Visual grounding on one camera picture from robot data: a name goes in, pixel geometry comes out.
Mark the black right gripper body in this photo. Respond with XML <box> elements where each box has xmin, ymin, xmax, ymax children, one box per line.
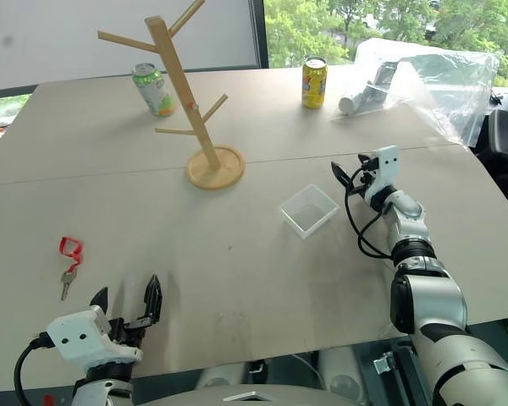
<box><xmin>356</xmin><ymin>153</ymin><xmax>381</xmax><ymax>189</ymax></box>

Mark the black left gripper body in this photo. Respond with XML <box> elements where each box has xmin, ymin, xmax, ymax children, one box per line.
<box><xmin>107</xmin><ymin>311</ymin><xmax>162</xmax><ymax>349</ymax></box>

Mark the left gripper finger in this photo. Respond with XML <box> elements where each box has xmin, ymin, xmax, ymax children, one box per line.
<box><xmin>143</xmin><ymin>273</ymin><xmax>163</xmax><ymax>326</ymax></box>
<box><xmin>89</xmin><ymin>287</ymin><xmax>110</xmax><ymax>319</ymax></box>

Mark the silver key with red ribbon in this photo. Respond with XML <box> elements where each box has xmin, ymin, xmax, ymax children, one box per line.
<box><xmin>58</xmin><ymin>237</ymin><xmax>86</xmax><ymax>303</ymax></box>

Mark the clear square plastic box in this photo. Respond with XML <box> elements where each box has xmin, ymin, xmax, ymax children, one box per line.
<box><xmin>278</xmin><ymin>183</ymin><xmax>340</xmax><ymax>241</ymax></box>

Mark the white cylinder in bag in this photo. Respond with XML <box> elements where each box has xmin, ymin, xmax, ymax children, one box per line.
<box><xmin>338</xmin><ymin>92</ymin><xmax>368</xmax><ymax>117</ymax></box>

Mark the grey device in bag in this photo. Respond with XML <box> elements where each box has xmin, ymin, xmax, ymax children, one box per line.
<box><xmin>362</xmin><ymin>62</ymin><xmax>402</xmax><ymax>105</ymax></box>

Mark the yellow soda can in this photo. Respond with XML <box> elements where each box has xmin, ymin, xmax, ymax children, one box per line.
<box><xmin>301</xmin><ymin>57</ymin><xmax>329</xmax><ymax>110</ymax></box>

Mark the white rounded shape under table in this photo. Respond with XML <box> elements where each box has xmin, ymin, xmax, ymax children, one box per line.
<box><xmin>193</xmin><ymin>362</ymin><xmax>249</xmax><ymax>391</ymax></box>
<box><xmin>316</xmin><ymin>345</ymin><xmax>370</xmax><ymax>403</ymax></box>

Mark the clear plastic bag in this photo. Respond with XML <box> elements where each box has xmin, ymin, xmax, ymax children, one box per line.
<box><xmin>329</xmin><ymin>37</ymin><xmax>501</xmax><ymax>148</ymax></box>

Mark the black office chair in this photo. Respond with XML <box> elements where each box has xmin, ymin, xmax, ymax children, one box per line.
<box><xmin>472</xmin><ymin>85</ymin><xmax>508</xmax><ymax>215</ymax></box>

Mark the silver robot torso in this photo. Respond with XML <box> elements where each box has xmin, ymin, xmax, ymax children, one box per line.
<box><xmin>168</xmin><ymin>381</ymin><xmax>367</xmax><ymax>406</ymax></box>

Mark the wooden mug tree stand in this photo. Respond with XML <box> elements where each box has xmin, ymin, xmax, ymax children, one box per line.
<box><xmin>97</xmin><ymin>0</ymin><xmax>246</xmax><ymax>190</ymax></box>

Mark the green soda can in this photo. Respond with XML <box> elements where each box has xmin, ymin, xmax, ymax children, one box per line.
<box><xmin>131</xmin><ymin>63</ymin><xmax>178</xmax><ymax>118</ymax></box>

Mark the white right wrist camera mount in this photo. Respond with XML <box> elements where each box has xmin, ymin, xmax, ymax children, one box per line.
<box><xmin>362</xmin><ymin>145</ymin><xmax>401</xmax><ymax>205</ymax></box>

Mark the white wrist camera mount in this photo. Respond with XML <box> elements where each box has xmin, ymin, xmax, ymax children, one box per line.
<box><xmin>46</xmin><ymin>304</ymin><xmax>145</xmax><ymax>365</ymax></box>
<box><xmin>362</xmin><ymin>145</ymin><xmax>401</xmax><ymax>205</ymax></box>

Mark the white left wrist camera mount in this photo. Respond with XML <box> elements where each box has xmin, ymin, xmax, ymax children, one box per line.
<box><xmin>46</xmin><ymin>304</ymin><xmax>145</xmax><ymax>365</ymax></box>

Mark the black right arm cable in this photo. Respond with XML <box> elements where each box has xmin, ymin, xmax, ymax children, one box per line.
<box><xmin>343</xmin><ymin>167</ymin><xmax>395</xmax><ymax>260</ymax></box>

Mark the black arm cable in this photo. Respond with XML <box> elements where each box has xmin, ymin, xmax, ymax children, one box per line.
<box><xmin>14</xmin><ymin>332</ymin><xmax>55</xmax><ymax>406</ymax></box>
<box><xmin>343</xmin><ymin>167</ymin><xmax>395</xmax><ymax>260</ymax></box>

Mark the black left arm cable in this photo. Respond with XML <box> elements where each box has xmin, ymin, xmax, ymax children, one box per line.
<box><xmin>14</xmin><ymin>332</ymin><xmax>55</xmax><ymax>406</ymax></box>

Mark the black window frame post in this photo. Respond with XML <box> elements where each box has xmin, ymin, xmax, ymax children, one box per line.
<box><xmin>247</xmin><ymin>0</ymin><xmax>271</xmax><ymax>69</ymax></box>

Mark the metal bracket under table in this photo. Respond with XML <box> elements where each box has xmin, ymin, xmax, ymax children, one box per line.
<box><xmin>372</xmin><ymin>351</ymin><xmax>404</xmax><ymax>376</ymax></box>

